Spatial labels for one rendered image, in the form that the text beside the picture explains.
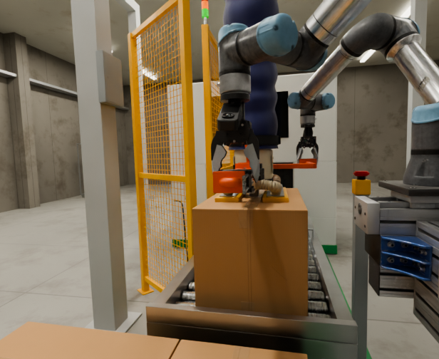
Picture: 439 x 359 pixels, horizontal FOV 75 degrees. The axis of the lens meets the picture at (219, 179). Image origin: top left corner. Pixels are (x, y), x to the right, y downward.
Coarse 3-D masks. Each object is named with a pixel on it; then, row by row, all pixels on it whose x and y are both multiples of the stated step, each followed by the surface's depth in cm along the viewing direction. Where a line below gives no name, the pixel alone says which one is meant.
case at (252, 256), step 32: (288, 192) 136; (192, 224) 103; (224, 224) 100; (256, 224) 98; (288, 224) 96; (224, 256) 101; (256, 256) 99; (288, 256) 97; (224, 288) 102; (256, 288) 100; (288, 288) 98
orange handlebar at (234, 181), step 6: (306, 162) 143; (312, 162) 132; (240, 168) 93; (246, 168) 92; (276, 168) 129; (282, 168) 128; (288, 168) 128; (294, 168) 127; (300, 168) 127; (222, 180) 64; (228, 180) 63; (234, 180) 63; (240, 180) 63; (222, 186) 64; (228, 186) 63; (234, 186) 63; (240, 186) 64
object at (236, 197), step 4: (220, 196) 117; (224, 196) 116; (228, 196) 116; (232, 196) 116; (236, 196) 115; (240, 196) 118; (216, 200) 114; (220, 200) 114; (224, 200) 114; (228, 200) 114; (232, 200) 113; (236, 200) 113
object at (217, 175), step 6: (216, 174) 65; (222, 174) 65; (228, 174) 65; (234, 174) 64; (240, 174) 64; (216, 180) 65; (216, 186) 65; (216, 192) 66; (222, 192) 65; (228, 192) 65; (234, 192) 65; (240, 192) 64
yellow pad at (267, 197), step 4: (284, 188) 137; (264, 192) 125; (268, 192) 121; (284, 192) 123; (264, 196) 114; (268, 196) 113; (272, 196) 112; (276, 196) 112; (280, 196) 112; (284, 196) 113; (264, 200) 111; (268, 200) 110; (272, 200) 110; (276, 200) 110; (280, 200) 110; (284, 200) 109; (288, 200) 109
